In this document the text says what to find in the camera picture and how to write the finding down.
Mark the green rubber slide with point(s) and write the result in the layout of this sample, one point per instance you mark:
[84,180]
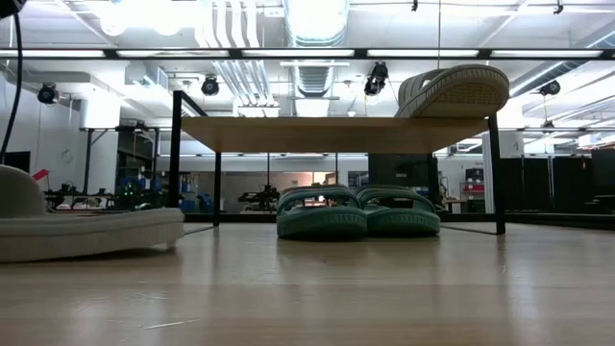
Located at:
[403,222]
[322,223]

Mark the beige rubber slide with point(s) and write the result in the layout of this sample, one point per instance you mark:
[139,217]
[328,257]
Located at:
[456,96]
[86,235]

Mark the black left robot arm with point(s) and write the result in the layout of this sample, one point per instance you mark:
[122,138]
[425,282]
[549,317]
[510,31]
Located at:
[8,6]

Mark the red storage shelf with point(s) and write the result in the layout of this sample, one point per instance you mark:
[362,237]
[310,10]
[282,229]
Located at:
[473,188]

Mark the black background robot arms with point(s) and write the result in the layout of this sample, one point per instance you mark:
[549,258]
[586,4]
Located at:
[259,198]

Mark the black standing panel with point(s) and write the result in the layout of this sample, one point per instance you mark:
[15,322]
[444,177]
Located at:
[401,170]

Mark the white ceiling pipes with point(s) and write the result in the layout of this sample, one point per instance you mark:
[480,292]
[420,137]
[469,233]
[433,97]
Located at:
[235,29]

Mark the black curtain partition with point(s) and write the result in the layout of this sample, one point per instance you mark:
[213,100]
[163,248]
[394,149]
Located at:
[567,182]

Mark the red foam tube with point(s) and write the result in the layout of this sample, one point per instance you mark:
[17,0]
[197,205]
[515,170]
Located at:
[41,175]

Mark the wooden shelf with black frame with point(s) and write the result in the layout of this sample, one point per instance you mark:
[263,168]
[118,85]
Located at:
[331,134]

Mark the black aluminium rig frame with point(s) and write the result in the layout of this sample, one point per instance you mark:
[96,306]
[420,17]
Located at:
[235,54]

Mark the silver ventilation duct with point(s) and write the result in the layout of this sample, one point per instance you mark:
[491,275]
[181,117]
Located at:
[314,24]

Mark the black wall screen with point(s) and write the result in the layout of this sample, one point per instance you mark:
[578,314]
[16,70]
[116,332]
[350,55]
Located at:
[14,162]

